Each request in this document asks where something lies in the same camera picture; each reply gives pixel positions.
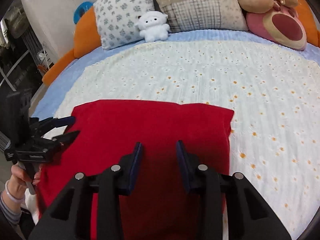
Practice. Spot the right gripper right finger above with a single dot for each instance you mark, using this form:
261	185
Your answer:
248	215

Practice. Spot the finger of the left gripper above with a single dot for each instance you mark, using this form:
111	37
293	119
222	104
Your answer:
62	138
41	127

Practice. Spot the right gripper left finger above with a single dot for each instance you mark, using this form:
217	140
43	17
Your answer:
88	207

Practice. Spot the red knit sweater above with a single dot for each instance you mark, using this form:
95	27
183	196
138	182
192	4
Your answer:
159	206

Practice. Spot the person's left hand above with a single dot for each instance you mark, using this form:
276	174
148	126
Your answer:
17	185

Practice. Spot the light blue quilted mattress pad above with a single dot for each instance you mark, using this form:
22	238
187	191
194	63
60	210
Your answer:
232	69

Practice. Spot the folded black garment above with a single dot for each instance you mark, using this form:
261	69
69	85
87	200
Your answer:
15	111

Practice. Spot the cream daisy lace blanket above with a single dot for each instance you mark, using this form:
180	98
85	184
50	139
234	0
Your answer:
280	156

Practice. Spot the blue neck pillow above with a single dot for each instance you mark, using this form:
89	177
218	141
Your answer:
81	10

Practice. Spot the white blue floral pillow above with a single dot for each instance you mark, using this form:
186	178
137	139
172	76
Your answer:
116	19

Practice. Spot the small white plush toy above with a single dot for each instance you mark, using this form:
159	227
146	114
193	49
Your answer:
153	26

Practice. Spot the beige patchwork pillow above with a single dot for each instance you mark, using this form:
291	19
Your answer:
187	15

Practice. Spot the pink bear face cushion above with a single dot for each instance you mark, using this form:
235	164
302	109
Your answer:
280	26

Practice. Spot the orange round bed frame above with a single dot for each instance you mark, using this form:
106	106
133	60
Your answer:
87	39

